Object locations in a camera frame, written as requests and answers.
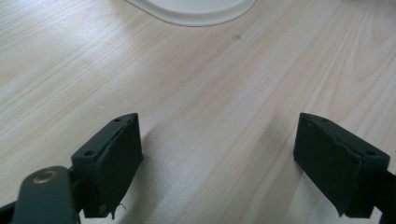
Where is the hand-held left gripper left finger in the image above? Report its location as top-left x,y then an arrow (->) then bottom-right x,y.
70,112 -> 145,220

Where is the white plastic tray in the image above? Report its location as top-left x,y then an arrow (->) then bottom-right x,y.
124,0 -> 258,28

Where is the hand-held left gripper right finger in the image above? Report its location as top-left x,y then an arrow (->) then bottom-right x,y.
292,112 -> 391,218

